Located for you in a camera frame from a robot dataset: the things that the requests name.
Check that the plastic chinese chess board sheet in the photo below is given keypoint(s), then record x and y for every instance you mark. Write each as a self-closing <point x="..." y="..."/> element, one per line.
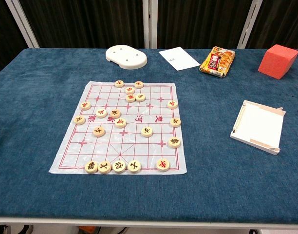
<point x="139" y="146"/>

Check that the white oval plastic base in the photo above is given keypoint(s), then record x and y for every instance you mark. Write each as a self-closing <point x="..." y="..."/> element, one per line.
<point x="125" y="57"/>

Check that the white paper sheet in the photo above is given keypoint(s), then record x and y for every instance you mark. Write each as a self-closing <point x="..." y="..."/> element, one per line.
<point x="179" y="58"/>

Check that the blue velvet tablecloth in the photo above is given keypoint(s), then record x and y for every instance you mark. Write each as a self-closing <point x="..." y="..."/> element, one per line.
<point x="212" y="175"/>

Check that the yellow snack packet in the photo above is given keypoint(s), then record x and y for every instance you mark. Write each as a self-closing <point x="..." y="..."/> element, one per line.
<point x="218" y="62"/>

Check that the white plastic tray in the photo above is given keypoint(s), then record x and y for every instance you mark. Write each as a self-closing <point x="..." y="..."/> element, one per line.
<point x="257" y="126"/>

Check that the dark pleated curtain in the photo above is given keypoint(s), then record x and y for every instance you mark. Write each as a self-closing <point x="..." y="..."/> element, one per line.
<point x="90" y="24"/>

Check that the orange object under table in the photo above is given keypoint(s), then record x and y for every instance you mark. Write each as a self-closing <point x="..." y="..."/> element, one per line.
<point x="87" y="229"/>

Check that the red foam block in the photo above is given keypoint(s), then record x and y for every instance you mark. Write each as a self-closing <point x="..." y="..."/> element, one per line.
<point x="275" y="63"/>

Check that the white upright frame post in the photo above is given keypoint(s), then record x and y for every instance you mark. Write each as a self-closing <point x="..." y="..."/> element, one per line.
<point x="146" y="24"/>
<point x="154" y="24"/>

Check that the white slotted frame post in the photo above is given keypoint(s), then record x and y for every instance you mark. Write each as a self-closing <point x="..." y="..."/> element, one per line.
<point x="250" y="24"/>

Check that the white slanted frame post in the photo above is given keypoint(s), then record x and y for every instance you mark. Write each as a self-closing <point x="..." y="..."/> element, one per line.
<point x="22" y="24"/>

